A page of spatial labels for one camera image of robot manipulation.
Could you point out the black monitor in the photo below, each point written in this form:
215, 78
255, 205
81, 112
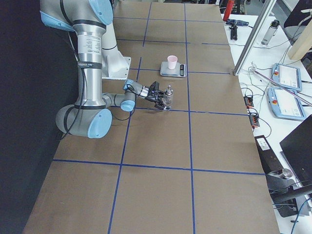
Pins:
297, 149

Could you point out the black power box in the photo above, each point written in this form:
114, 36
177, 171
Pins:
267, 156

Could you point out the glass sauce bottle metal cap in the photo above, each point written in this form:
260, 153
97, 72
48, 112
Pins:
168, 96

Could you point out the orange black connector strip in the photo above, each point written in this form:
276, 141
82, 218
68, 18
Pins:
248, 102

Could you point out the near teach pendant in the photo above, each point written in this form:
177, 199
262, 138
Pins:
285, 105

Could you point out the grey water bottle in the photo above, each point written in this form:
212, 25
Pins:
270, 32

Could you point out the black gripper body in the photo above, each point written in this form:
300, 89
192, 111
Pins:
151, 95

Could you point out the pink plastic cup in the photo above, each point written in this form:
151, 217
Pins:
172, 61

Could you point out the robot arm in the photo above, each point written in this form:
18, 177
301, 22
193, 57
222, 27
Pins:
92, 21

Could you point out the far teach pendant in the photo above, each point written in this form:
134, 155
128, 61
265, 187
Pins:
287, 76

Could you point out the aluminium frame post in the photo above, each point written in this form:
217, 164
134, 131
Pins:
267, 8

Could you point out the silver digital kitchen scale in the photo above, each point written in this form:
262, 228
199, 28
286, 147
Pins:
180, 70

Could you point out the red bottle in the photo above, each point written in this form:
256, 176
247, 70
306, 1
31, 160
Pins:
228, 10

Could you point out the teach pendant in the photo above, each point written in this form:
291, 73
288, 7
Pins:
285, 105
287, 76

